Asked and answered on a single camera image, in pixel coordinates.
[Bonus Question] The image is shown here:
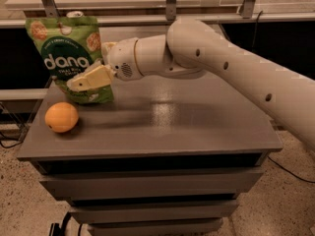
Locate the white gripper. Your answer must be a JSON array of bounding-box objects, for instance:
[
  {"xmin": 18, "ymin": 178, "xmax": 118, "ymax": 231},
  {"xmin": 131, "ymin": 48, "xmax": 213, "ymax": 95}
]
[{"xmin": 67, "ymin": 38, "xmax": 142, "ymax": 91}]

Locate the green rice chip bag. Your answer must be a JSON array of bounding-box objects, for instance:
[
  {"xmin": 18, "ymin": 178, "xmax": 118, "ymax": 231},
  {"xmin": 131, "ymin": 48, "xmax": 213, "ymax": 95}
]
[{"xmin": 26, "ymin": 16, "xmax": 114, "ymax": 104}]

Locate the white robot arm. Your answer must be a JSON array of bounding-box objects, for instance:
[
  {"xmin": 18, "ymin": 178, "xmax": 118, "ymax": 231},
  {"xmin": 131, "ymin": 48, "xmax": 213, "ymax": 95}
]
[{"xmin": 67, "ymin": 19, "xmax": 315, "ymax": 150}]

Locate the green soda can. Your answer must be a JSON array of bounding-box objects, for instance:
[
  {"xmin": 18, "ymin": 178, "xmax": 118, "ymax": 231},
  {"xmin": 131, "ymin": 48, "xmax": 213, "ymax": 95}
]
[{"xmin": 66, "ymin": 11, "xmax": 84, "ymax": 18}]

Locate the orange fruit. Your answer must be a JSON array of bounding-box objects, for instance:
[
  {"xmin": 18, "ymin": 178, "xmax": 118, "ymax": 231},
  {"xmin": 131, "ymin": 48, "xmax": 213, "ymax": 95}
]
[{"xmin": 44, "ymin": 102, "xmax": 79, "ymax": 133}]

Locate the grey drawer cabinet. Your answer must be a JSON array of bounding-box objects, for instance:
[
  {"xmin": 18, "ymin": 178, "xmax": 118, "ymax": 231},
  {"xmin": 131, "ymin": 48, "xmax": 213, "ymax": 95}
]
[{"xmin": 16, "ymin": 24, "xmax": 284, "ymax": 236}]

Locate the metal railing frame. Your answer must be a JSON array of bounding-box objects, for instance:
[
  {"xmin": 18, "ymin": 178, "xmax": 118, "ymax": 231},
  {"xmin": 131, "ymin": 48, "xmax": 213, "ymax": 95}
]
[{"xmin": 0, "ymin": 0, "xmax": 315, "ymax": 26}]

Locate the black floor cable left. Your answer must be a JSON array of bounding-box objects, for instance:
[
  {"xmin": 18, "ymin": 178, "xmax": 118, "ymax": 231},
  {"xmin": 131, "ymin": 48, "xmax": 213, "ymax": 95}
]
[{"xmin": 0, "ymin": 130, "xmax": 24, "ymax": 149}]

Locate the black floor cable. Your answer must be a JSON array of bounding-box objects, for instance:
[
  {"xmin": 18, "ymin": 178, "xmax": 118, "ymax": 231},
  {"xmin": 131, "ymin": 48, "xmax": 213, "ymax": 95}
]
[
  {"xmin": 267, "ymin": 155, "xmax": 315, "ymax": 184},
  {"xmin": 0, "ymin": 130, "xmax": 24, "ymax": 149}
]

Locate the black floor cable right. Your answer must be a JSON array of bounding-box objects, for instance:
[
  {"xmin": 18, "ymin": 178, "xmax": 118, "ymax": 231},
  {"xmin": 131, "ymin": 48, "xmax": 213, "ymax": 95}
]
[{"xmin": 267, "ymin": 155, "xmax": 315, "ymax": 184}]

